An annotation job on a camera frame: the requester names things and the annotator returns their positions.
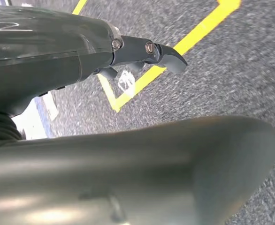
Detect white blue floor plate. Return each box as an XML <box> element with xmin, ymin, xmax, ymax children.
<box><xmin>11</xmin><ymin>91</ymin><xmax>59</xmax><ymax>140</ymax></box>

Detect white crumpled scrap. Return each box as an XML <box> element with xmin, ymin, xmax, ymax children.
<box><xmin>118</xmin><ymin>69</ymin><xmax>136</xmax><ymax>98</ymax></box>

